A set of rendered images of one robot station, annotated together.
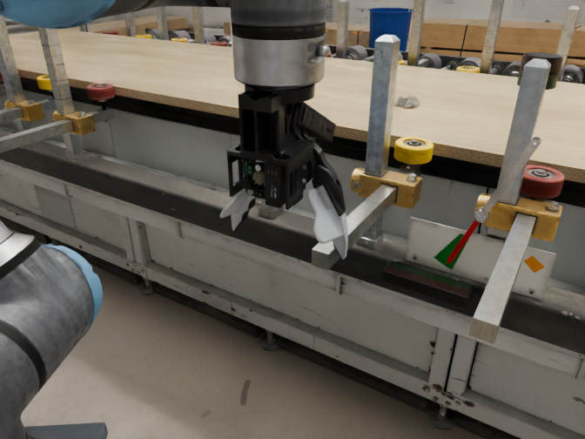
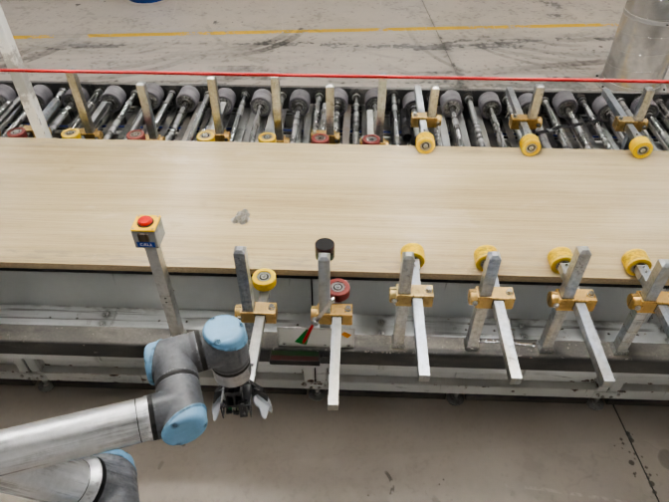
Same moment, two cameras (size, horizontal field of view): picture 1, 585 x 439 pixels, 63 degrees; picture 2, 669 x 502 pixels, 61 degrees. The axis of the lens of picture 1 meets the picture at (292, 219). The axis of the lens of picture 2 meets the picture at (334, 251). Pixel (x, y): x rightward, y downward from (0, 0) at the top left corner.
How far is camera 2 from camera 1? 108 cm
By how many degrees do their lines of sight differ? 28
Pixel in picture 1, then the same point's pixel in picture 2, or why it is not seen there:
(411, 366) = (290, 373)
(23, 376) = not seen: outside the picture
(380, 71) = (240, 266)
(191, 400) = (143, 460)
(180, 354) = not seen: hidden behind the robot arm
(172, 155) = (56, 294)
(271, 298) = not seen: hidden behind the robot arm
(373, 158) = (246, 303)
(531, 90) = (324, 269)
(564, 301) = (364, 344)
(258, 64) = (231, 382)
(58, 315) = (131, 487)
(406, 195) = (271, 318)
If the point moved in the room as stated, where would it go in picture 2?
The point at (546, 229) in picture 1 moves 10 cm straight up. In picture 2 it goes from (347, 321) to (347, 300)
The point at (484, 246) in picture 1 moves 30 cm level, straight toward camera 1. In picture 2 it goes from (320, 332) to (326, 411)
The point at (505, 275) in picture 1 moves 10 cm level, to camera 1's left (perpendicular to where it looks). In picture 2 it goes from (334, 371) to (305, 384)
